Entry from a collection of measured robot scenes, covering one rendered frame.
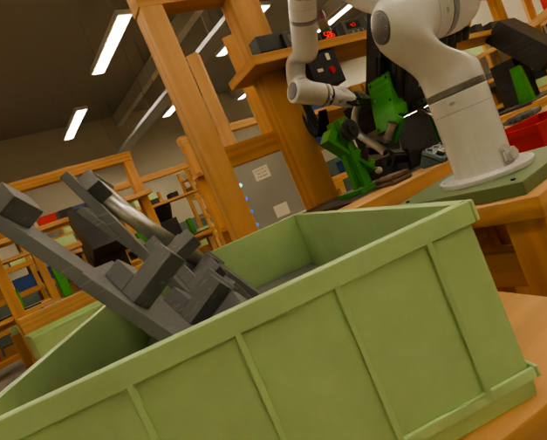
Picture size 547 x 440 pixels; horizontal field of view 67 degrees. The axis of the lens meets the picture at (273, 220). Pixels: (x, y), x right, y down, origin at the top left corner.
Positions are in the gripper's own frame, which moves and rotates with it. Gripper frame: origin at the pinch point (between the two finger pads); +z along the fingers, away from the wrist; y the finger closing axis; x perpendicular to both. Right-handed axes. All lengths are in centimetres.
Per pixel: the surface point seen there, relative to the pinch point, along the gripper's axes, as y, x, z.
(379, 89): -4.0, -6.4, 4.3
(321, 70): 22.9, -2.5, -5.0
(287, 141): 11.3, 26.1, -18.3
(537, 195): -95, -21, -43
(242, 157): 13, 36, -37
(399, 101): -11.9, -5.4, 8.9
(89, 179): -76, -12, -108
